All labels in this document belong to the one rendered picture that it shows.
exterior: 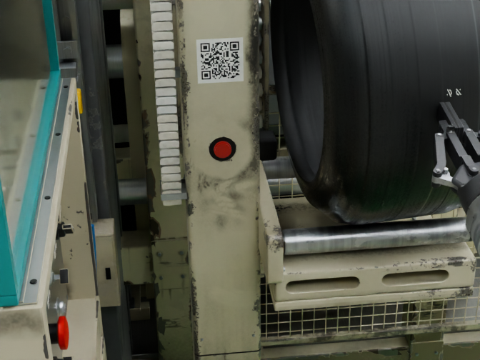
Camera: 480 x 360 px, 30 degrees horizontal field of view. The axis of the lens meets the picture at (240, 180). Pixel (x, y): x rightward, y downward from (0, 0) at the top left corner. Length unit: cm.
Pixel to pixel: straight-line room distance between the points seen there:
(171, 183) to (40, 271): 73
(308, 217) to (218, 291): 27
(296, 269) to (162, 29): 47
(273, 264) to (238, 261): 14
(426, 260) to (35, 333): 92
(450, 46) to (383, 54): 10
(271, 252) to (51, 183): 59
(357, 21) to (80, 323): 61
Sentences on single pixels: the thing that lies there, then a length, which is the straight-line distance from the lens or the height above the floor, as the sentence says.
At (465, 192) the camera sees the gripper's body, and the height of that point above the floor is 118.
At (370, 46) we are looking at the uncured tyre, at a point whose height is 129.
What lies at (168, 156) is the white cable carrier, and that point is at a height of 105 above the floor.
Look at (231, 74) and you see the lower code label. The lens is 147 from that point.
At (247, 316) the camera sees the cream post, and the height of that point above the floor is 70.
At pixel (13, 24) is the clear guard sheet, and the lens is 94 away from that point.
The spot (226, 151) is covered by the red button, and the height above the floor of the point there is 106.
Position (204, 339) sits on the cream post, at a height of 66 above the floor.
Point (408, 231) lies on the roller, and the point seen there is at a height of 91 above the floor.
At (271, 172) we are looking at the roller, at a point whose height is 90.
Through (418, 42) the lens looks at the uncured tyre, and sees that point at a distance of 133.
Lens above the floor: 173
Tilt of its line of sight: 28 degrees down
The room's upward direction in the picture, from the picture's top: 1 degrees counter-clockwise
